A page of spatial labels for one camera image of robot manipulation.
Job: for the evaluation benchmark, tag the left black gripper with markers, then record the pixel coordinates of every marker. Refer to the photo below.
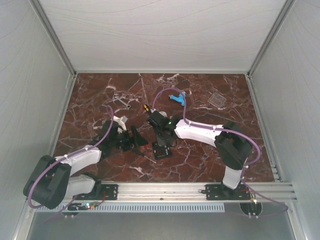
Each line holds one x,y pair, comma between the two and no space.
132,144

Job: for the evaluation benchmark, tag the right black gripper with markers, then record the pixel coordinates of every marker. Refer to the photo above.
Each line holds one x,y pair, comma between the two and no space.
163,142

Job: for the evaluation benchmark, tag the black fuse box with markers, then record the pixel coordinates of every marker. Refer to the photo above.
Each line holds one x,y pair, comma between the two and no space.
161,152

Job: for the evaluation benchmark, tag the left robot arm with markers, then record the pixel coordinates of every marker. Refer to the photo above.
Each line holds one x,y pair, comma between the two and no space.
53,178

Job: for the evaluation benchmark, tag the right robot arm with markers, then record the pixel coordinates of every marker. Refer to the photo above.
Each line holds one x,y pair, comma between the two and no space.
229,142

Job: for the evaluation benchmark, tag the clear fuse box lid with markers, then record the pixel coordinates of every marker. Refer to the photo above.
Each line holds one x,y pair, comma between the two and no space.
217,100

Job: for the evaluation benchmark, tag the yellow black screwdriver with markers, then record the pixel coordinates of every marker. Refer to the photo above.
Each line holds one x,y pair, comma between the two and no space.
147,109

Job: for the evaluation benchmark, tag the silver wrench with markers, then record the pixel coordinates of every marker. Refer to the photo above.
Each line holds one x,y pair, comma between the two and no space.
116,97

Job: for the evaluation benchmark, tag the blue plastic faucet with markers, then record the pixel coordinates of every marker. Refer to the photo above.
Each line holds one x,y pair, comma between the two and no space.
180,98

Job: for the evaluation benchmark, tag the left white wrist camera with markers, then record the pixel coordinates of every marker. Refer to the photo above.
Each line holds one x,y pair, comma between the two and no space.
121,122

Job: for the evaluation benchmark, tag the aluminium front rail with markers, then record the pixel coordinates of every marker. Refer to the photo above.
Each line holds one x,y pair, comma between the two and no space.
191,192

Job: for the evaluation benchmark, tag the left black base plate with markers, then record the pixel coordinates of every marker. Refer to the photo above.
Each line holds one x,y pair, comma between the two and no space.
107,192

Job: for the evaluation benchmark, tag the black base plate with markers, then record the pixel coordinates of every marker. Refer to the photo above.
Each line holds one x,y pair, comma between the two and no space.
107,192
217,192

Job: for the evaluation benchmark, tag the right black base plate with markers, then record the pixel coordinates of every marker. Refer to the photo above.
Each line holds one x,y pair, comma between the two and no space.
217,192

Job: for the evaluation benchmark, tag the slotted grey cable duct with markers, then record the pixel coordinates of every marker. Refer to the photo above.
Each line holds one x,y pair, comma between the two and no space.
146,207

